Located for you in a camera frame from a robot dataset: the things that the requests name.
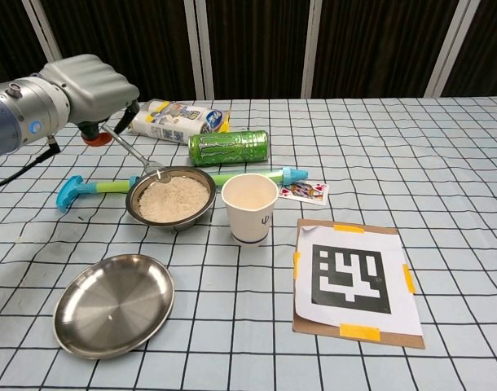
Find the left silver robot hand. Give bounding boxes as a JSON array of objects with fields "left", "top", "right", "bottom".
[{"left": 38, "top": 54, "right": 140, "bottom": 147}]

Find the metal spoon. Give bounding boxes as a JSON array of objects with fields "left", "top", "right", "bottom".
[{"left": 101, "top": 124, "right": 173, "bottom": 182}]

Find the white uncooked rice heap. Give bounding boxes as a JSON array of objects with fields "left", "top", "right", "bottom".
[{"left": 138, "top": 175, "right": 212, "bottom": 224}]

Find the steel bowl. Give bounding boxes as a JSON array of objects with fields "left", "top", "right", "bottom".
[{"left": 125, "top": 165, "right": 217, "bottom": 233}]

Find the white paper cup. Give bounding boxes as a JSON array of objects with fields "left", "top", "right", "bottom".
[{"left": 221, "top": 174, "right": 279, "bottom": 248}]

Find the white snack bottle pack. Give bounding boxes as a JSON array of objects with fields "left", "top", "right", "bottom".
[{"left": 128, "top": 99, "right": 232, "bottom": 143}]

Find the green and blue toy pump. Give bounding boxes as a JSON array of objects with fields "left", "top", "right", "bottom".
[{"left": 55, "top": 165, "right": 310, "bottom": 213}]

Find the green energy drink can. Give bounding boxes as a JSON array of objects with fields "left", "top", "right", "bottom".
[{"left": 187, "top": 130, "right": 270, "bottom": 167}]

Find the steel plate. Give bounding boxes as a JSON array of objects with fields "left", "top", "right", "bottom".
[{"left": 52, "top": 253, "right": 175, "bottom": 360}]

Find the playing card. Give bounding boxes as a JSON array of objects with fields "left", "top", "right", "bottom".
[{"left": 277, "top": 181, "right": 330, "bottom": 206}]

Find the blue checkered tablecloth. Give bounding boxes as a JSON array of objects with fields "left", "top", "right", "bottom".
[{"left": 0, "top": 96, "right": 497, "bottom": 391}]

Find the cardboard with marker sheet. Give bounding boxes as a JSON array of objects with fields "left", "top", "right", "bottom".
[{"left": 292, "top": 218, "right": 427, "bottom": 350}]

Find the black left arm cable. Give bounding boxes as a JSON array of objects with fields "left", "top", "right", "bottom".
[{"left": 0, "top": 134, "right": 62, "bottom": 192}]

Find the white aluminium frame post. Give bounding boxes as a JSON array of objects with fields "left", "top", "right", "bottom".
[
  {"left": 425, "top": 0, "right": 482, "bottom": 98},
  {"left": 20, "top": 0, "right": 64, "bottom": 64},
  {"left": 184, "top": 0, "right": 215, "bottom": 101},
  {"left": 301, "top": 0, "right": 329, "bottom": 99}
]

